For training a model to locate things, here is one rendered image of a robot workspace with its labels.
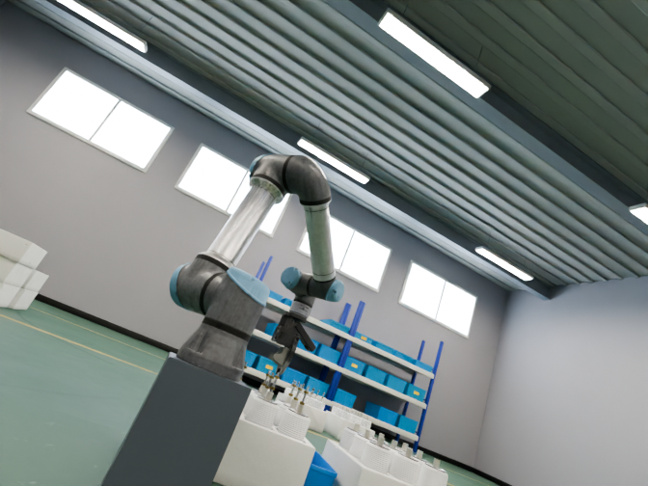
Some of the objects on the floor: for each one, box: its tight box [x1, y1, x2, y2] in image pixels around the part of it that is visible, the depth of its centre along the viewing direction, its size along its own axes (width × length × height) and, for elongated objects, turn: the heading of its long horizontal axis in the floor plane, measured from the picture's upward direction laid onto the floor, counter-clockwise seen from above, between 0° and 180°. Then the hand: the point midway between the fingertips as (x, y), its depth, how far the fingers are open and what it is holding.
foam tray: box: [213, 409, 315, 486], centre depth 129 cm, size 39×39×18 cm
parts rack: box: [244, 256, 444, 453], centre depth 628 cm, size 64×368×194 cm, turn 155°
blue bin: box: [304, 451, 338, 486], centre depth 136 cm, size 30×11×12 cm, turn 57°
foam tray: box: [275, 392, 329, 433], centre depth 350 cm, size 39×39×18 cm
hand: (281, 371), depth 128 cm, fingers open, 3 cm apart
